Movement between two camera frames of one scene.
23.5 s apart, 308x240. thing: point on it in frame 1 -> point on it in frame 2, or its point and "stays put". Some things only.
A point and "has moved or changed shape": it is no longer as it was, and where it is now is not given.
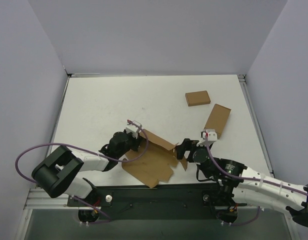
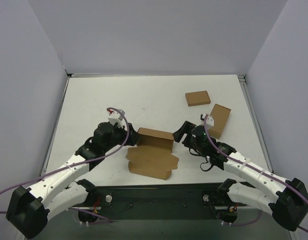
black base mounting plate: (170, 203) stays put
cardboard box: (157, 165) has moved or changed shape
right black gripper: (185, 146) -> (188, 135)
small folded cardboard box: (196, 98) stays put
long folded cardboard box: (217, 119) stays put
